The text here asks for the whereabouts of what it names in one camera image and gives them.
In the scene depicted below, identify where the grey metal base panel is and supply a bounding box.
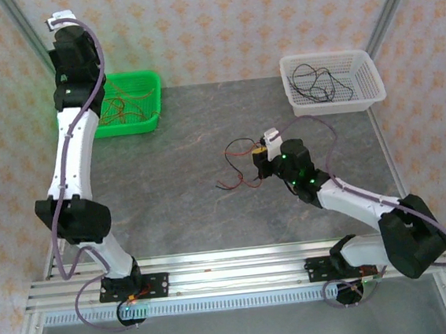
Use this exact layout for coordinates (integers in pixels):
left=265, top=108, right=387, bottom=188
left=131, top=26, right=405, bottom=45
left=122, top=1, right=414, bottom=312
left=28, top=287, right=446, bottom=334

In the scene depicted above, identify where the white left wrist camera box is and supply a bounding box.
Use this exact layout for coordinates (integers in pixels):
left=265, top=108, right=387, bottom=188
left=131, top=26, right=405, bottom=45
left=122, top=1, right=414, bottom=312
left=45, top=9, right=76, bottom=33

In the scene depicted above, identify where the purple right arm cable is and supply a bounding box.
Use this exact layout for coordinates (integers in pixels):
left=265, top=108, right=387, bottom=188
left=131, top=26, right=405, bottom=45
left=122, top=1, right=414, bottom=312
left=277, top=101, right=446, bottom=313

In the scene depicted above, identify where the white slotted cable duct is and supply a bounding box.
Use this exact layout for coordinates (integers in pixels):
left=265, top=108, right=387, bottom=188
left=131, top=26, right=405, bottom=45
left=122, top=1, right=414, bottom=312
left=42, top=284, right=339, bottom=328

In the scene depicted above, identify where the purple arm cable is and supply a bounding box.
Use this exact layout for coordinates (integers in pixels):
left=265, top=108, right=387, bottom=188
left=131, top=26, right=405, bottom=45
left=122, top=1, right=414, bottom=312
left=30, top=15, right=132, bottom=334
left=277, top=101, right=446, bottom=313

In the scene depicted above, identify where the green plastic mesh basket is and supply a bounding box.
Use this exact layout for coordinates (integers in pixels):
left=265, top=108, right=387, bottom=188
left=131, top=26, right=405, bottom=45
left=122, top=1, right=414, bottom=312
left=87, top=68, right=167, bottom=140

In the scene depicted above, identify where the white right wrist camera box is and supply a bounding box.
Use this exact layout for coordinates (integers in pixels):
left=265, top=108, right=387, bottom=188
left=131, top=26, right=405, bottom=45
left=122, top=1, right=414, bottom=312
left=260, top=127, right=286, bottom=162

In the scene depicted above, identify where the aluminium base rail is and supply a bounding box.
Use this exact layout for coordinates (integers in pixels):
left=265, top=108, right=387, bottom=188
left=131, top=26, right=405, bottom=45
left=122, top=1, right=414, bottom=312
left=21, top=226, right=446, bottom=315

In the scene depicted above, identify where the thin black cable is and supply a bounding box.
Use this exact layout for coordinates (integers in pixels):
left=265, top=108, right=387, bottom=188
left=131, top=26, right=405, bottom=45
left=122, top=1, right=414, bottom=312
left=211, top=138, right=267, bottom=188
left=290, top=61, right=334, bottom=102
left=316, top=75, right=356, bottom=103
left=306, top=67, right=338, bottom=105

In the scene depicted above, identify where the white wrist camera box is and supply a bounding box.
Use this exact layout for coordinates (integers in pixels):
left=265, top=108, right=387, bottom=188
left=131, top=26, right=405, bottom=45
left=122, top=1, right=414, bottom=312
left=45, top=9, right=76, bottom=33
left=260, top=127, right=286, bottom=162

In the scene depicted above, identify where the aluminium table side rail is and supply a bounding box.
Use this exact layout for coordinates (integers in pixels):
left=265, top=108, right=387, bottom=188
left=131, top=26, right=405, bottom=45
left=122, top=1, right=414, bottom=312
left=366, top=103, right=410, bottom=203
left=39, top=229, right=69, bottom=280

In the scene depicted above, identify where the white plastic mesh basket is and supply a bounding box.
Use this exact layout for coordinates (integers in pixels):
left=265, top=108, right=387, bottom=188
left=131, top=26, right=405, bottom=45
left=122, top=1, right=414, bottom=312
left=277, top=45, right=389, bottom=119

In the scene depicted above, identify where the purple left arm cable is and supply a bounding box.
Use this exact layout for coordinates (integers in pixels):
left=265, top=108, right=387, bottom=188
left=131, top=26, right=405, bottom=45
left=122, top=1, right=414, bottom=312
left=30, top=15, right=132, bottom=334

